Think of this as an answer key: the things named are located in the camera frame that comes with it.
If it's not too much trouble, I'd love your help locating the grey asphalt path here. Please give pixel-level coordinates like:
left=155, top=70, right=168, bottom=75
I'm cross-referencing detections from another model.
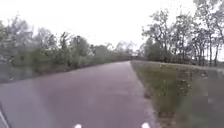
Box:
left=0, top=60, right=158, bottom=128

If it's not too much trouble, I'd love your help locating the row of trees and bushes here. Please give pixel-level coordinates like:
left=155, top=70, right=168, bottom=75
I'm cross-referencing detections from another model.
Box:
left=0, top=16, right=135, bottom=76

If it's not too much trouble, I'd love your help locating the grass verge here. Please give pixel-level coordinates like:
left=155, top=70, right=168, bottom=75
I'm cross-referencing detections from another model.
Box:
left=130, top=59, right=224, bottom=128

